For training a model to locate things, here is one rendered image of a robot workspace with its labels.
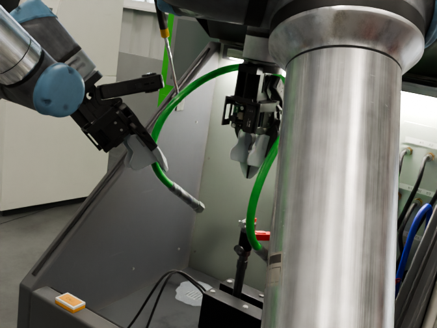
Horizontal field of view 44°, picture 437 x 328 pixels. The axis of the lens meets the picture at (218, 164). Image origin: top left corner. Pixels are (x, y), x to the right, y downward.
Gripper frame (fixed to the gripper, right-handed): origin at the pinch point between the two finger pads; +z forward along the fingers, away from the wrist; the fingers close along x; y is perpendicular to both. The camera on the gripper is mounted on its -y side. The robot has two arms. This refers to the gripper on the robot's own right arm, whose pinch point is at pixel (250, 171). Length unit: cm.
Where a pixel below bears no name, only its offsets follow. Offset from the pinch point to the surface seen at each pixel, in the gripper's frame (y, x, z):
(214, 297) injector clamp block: 1.8, -2.2, 26.6
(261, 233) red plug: -4.7, 2.2, 13.2
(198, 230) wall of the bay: -31, -29, 31
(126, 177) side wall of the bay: -1.0, -31.0, 10.5
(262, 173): 11.4, 8.2, -3.8
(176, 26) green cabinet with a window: -234, -205, -14
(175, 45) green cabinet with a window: -234, -204, 0
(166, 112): 10.5, -13.3, -8.8
